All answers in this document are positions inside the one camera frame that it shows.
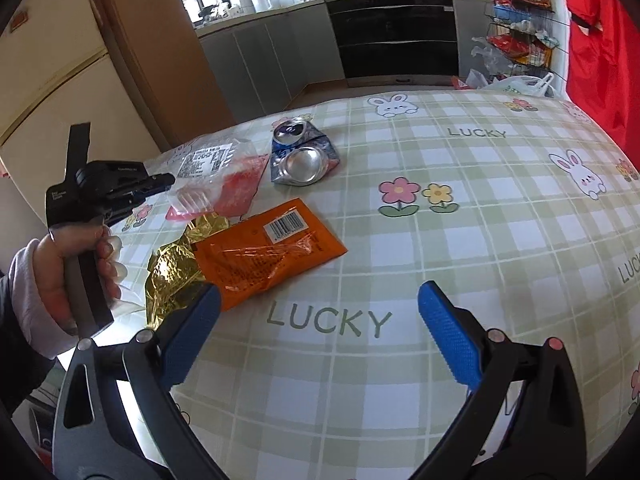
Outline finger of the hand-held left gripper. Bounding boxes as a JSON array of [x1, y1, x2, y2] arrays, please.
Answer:
[[135, 172, 177, 196], [102, 191, 151, 226]]

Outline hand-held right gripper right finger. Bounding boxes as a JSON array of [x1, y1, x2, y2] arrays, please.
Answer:
[[417, 281, 588, 480]]

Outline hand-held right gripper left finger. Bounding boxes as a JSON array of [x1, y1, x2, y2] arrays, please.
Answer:
[[52, 282, 223, 480]]

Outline clear plastic tray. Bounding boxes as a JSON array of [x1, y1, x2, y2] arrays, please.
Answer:
[[142, 140, 268, 223]]

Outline gold foil wrapper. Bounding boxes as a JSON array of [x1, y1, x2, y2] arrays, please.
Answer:
[[145, 212, 231, 331]]

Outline orange snack packet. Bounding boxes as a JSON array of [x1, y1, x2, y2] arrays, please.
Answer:
[[192, 197, 348, 312]]

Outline person's left forearm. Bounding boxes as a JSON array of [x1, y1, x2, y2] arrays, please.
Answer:
[[0, 237, 61, 411]]

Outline person's left hand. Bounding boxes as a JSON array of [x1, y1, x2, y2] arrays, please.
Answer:
[[30, 222, 127, 331]]

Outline green checked bunny tablecloth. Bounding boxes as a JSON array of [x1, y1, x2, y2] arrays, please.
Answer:
[[10, 91, 640, 480]]

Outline crushed aluminium can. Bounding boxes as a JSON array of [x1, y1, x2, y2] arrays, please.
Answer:
[[270, 117, 342, 188]]

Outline brown wooden panel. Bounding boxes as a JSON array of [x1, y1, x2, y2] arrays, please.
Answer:
[[82, 0, 236, 153]]

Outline long grey kitchen cabinets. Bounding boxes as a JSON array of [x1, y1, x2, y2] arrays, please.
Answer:
[[195, 2, 346, 123]]

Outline white plastic bag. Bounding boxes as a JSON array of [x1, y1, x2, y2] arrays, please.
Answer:
[[480, 72, 563, 98]]

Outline black built-in oven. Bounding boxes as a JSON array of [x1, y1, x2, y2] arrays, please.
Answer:
[[325, 0, 458, 87]]

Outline clear plastic bag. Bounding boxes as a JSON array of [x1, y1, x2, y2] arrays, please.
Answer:
[[470, 35, 511, 86]]

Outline narrow grey kitchen cabinet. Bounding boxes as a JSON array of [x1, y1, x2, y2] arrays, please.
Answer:
[[452, 0, 493, 78]]

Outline red hanging cloth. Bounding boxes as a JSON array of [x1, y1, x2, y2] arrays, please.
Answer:
[[565, 0, 640, 161]]

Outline black wire storage rack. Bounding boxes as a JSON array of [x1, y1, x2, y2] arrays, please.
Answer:
[[482, 0, 556, 78]]

